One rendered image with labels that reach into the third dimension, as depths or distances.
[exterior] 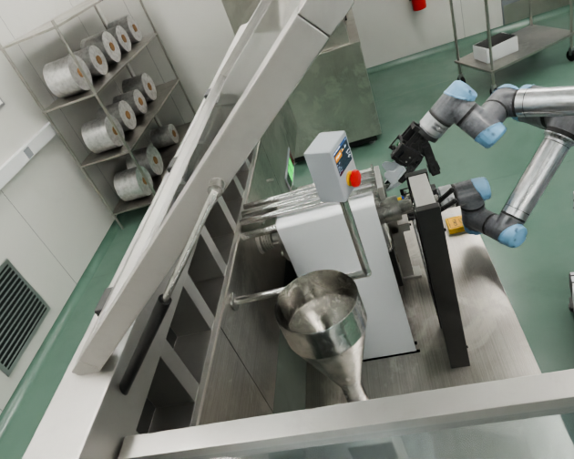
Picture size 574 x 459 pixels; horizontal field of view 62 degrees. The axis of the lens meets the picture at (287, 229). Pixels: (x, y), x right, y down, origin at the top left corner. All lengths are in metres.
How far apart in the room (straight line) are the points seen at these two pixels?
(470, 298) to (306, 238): 0.63
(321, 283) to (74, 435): 0.44
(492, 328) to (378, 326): 0.33
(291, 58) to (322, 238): 0.81
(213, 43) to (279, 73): 5.72
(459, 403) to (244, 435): 0.23
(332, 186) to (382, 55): 5.31
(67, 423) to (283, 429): 0.26
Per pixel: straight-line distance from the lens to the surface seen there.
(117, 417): 0.67
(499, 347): 1.46
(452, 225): 1.82
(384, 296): 1.30
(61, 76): 4.43
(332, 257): 1.20
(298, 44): 0.38
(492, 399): 0.54
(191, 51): 6.19
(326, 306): 0.88
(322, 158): 0.78
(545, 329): 2.67
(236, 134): 0.41
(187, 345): 0.94
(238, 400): 0.99
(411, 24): 6.03
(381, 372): 1.45
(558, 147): 1.62
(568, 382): 0.55
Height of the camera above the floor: 2.05
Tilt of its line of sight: 33 degrees down
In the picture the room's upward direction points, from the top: 23 degrees counter-clockwise
